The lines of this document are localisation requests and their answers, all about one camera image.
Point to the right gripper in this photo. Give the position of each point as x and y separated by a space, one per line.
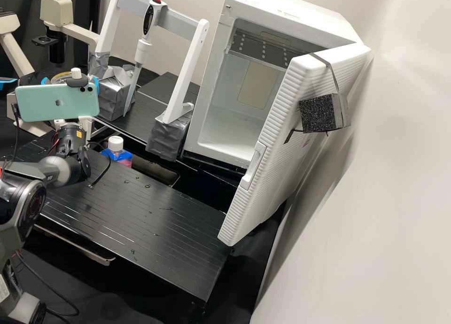
87 126

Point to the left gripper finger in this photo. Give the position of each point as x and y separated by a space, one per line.
7 83

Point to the petri dish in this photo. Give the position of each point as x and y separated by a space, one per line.
60 79

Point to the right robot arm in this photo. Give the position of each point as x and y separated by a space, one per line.
56 167

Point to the cream microscope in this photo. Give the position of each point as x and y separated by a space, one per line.
56 10

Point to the white-capped bottle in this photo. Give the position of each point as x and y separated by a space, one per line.
118 155

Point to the pipette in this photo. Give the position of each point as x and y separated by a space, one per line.
150 21

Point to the white pipette stand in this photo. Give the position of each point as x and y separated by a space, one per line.
183 74

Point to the incubator door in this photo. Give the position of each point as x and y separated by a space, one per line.
282 155

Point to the white incubator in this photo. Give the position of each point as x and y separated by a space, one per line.
282 7

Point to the right wrist camera phone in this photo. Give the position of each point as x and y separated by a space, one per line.
53 102

